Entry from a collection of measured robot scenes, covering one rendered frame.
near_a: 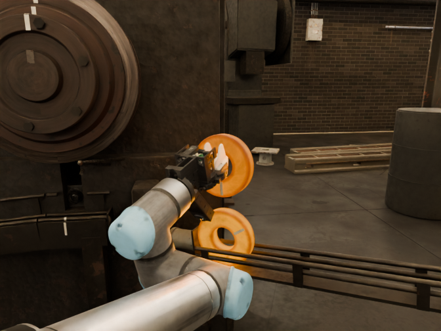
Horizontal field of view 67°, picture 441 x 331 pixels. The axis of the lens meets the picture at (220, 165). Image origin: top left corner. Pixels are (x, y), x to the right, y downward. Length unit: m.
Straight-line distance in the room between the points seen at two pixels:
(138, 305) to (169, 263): 0.20
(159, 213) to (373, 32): 7.91
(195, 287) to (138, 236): 0.12
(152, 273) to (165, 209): 0.11
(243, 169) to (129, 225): 0.33
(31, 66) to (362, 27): 7.63
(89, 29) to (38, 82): 0.18
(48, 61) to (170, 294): 0.65
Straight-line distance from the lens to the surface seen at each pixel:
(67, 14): 0.97
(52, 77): 0.91
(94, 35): 0.95
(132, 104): 0.97
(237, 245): 0.87
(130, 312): 0.40
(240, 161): 0.77
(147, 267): 0.60
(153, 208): 0.56
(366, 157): 4.70
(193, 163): 0.65
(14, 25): 0.95
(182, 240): 0.94
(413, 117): 3.11
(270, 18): 5.31
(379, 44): 8.36
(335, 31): 7.89
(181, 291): 0.46
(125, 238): 0.55
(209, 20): 1.13
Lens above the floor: 1.10
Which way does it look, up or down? 14 degrees down
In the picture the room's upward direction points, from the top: straight up
